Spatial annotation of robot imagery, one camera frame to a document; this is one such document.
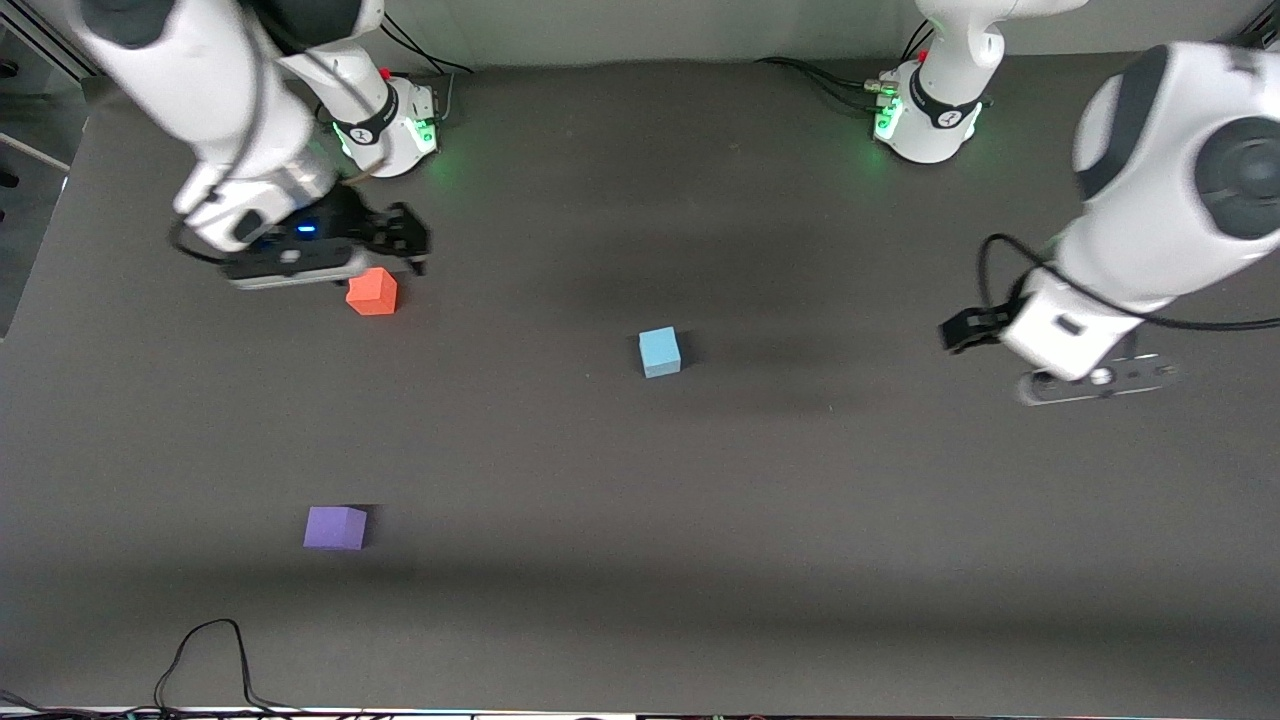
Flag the dark grey table mat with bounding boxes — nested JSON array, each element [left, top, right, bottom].
[[0, 45, 1280, 717]]

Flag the purple foam block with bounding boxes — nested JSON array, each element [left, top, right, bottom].
[[303, 506, 369, 551]]

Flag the black left arm base cables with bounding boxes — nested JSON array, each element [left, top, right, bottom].
[[755, 20, 936, 113]]

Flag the black arm base cables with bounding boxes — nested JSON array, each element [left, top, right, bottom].
[[755, 20, 936, 113], [378, 15, 474, 123]]

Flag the black looped table cable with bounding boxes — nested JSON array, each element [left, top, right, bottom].
[[150, 618, 311, 717]]

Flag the light blue foam block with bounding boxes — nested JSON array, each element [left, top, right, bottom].
[[638, 326, 683, 380]]

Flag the orange foam block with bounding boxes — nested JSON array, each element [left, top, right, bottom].
[[346, 267, 399, 317]]

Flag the black right arm base cables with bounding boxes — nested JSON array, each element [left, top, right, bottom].
[[378, 15, 474, 123]]

